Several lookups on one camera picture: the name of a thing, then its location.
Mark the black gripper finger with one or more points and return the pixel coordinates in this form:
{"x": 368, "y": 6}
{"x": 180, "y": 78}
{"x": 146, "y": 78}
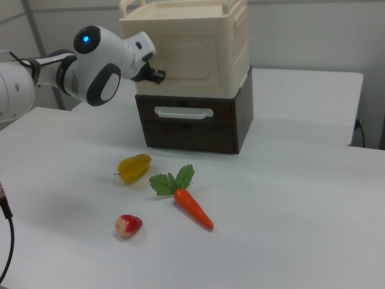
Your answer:
{"x": 155, "y": 79}
{"x": 158, "y": 73}

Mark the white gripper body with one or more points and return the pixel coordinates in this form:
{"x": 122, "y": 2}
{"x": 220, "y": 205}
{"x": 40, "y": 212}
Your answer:
{"x": 141, "y": 48}

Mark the cream cabinet door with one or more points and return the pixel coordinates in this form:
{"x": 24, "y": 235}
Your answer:
{"x": 186, "y": 57}

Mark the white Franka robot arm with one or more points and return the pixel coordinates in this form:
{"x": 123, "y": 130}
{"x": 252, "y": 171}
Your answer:
{"x": 96, "y": 60}

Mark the cream plastic cabinet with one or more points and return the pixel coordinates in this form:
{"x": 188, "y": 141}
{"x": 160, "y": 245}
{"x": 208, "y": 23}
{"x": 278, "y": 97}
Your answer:
{"x": 237, "y": 45}

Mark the dark brown drawer box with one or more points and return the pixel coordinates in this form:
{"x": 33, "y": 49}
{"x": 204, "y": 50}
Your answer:
{"x": 192, "y": 132}

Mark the yellow toy starfruit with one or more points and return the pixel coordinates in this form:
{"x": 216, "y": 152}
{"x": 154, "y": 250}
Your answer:
{"x": 133, "y": 168}

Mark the orange toy carrot green leaves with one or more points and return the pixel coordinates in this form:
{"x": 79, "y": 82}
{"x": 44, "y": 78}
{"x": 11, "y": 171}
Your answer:
{"x": 192, "y": 207}

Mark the red wax apple toy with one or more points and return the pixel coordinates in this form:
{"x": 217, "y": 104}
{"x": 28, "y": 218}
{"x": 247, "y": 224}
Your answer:
{"x": 128, "y": 225}

